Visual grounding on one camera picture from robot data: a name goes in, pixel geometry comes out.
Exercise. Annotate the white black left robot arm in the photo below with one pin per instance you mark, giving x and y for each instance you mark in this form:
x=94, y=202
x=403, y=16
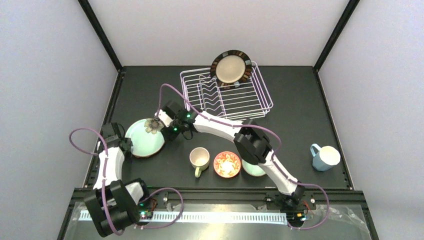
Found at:
x=113, y=204

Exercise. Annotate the green glazed small bowl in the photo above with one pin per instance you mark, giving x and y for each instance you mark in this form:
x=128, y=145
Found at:
x=252, y=170

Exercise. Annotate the white wire dish rack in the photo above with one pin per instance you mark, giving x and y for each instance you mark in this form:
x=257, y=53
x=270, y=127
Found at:
x=248, y=100

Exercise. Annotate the green flower plate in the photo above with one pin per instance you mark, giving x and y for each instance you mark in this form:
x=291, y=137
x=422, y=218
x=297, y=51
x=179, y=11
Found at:
x=146, y=137

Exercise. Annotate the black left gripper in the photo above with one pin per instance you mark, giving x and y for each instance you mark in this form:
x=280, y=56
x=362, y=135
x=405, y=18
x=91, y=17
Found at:
x=125, y=145

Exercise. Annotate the white led light strip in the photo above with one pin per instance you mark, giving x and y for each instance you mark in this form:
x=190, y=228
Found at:
x=218, y=217

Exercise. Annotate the black striped rim dinner plate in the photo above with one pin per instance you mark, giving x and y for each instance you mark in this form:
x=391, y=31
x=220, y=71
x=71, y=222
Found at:
x=231, y=69

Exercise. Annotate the orange floral small bowl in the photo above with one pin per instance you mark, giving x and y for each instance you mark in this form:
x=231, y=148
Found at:
x=227, y=164

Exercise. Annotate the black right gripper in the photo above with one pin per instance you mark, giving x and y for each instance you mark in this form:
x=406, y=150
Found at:
x=168, y=133

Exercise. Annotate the black frame post left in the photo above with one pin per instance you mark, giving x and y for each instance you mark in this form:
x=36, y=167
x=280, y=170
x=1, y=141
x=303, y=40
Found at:
x=97, y=27

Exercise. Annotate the black frame post right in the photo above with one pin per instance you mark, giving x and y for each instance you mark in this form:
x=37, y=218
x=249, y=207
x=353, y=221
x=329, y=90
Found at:
x=335, y=34

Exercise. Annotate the black frame post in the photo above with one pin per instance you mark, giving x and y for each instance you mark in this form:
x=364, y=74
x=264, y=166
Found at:
x=335, y=34
x=97, y=27

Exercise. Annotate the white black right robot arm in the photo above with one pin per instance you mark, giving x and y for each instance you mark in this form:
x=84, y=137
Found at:
x=250, y=139

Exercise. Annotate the light blue mug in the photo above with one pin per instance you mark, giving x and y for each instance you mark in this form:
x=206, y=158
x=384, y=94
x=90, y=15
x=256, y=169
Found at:
x=324, y=158

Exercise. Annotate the cream mug green handle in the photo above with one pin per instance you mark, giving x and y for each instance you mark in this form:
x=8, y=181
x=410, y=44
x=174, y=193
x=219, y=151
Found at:
x=200, y=159

